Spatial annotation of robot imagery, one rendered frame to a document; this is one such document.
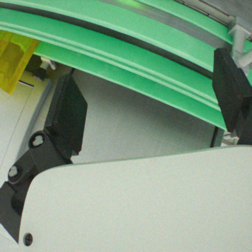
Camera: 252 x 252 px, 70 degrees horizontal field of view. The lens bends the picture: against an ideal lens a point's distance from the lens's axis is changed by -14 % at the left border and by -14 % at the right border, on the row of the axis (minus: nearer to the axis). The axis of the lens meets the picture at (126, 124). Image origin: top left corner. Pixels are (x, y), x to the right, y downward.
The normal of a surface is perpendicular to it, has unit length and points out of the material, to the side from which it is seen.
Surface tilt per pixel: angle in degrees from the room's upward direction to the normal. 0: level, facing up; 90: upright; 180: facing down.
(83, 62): 90
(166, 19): 90
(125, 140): 89
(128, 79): 90
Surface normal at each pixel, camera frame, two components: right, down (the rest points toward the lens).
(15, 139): 0.12, -0.16
